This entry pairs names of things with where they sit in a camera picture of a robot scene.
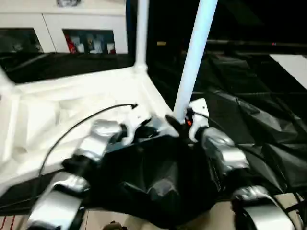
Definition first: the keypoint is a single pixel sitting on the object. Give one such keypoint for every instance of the red white box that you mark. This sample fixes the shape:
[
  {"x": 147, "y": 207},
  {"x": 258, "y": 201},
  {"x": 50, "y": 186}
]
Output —
[{"x": 70, "y": 44}]

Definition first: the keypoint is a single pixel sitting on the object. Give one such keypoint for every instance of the black metal table frame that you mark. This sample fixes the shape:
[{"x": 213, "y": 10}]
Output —
[{"x": 16, "y": 202}]

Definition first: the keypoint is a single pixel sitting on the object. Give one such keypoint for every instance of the black silver ornament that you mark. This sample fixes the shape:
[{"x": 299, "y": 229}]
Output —
[{"x": 68, "y": 2}]

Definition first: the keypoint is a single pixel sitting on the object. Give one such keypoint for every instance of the long black bar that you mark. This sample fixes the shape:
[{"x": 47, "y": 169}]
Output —
[{"x": 251, "y": 44}]

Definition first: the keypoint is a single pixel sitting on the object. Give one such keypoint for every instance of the white display cabinet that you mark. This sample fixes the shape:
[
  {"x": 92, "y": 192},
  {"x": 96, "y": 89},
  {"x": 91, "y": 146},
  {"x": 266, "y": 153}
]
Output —
[{"x": 60, "y": 19}]

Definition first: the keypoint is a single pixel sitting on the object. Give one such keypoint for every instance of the small yellow label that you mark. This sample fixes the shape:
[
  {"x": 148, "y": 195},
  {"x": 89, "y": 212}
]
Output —
[{"x": 161, "y": 43}]

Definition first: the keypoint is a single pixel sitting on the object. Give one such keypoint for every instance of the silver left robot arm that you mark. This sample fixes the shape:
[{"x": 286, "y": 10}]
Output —
[{"x": 100, "y": 134}]

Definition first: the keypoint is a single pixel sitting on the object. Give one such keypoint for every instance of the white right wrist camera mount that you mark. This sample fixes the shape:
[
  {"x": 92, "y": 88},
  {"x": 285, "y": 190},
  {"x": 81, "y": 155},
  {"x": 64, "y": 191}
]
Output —
[{"x": 199, "y": 107}]

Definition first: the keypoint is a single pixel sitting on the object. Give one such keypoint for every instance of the black shiny mat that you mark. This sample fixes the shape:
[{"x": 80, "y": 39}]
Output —
[{"x": 251, "y": 107}]

